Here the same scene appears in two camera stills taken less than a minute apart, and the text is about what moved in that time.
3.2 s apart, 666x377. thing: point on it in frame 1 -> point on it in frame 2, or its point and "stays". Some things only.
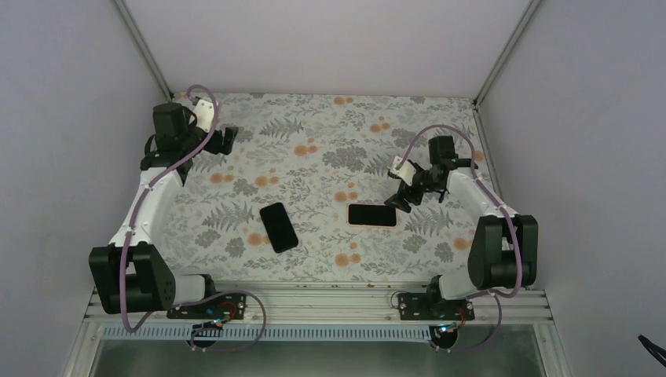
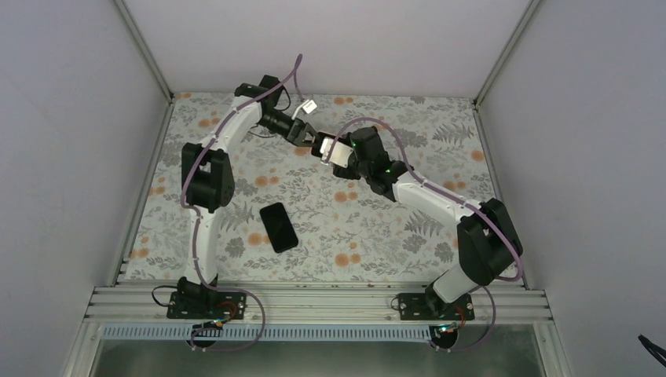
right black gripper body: x=415 y=198 -> x=338 y=172
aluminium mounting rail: x=295 y=304 stays
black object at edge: x=649 y=345 stays
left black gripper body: x=214 y=146 -> x=290 y=135
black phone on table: x=279 y=227 stays
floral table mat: x=299 y=199 stays
